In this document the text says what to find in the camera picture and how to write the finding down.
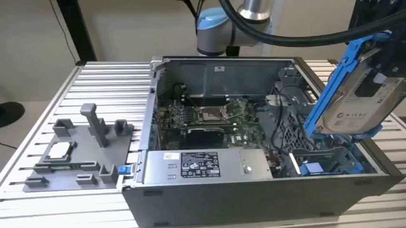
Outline black round stand base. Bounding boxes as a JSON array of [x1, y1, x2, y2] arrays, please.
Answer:
[[0, 102, 25, 128]]

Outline hard disk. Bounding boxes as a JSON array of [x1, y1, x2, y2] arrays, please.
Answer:
[[303, 32, 406, 143]]

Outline thin black wall cables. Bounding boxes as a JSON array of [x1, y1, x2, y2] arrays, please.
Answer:
[[179, 0, 208, 19]]

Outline grey parts rack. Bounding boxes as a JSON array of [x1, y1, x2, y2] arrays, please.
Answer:
[[23, 103, 136, 192]]

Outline CPU socket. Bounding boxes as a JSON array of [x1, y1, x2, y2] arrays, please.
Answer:
[[196, 105, 230, 124]]

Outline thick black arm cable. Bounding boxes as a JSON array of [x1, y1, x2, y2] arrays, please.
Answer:
[[218, 0, 406, 48]]

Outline black metal post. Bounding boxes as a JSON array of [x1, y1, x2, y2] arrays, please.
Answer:
[[56, 0, 98, 62]]

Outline open black PC case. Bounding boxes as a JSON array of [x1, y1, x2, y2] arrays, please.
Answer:
[[120, 56, 406, 228]]

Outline silver CPU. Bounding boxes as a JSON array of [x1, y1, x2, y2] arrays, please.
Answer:
[[47, 143, 71, 159]]

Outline silver power supply unit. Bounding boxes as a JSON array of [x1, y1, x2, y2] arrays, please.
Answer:
[[142, 149, 274, 186]]

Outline black graphics card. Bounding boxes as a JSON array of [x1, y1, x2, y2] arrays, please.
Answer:
[[186, 127, 224, 147]]

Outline green motherboard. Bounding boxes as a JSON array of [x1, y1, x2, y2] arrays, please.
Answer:
[[156, 96, 270, 152]]

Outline grey metal disk bay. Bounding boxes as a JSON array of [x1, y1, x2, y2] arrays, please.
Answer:
[[257, 67, 378, 178]]

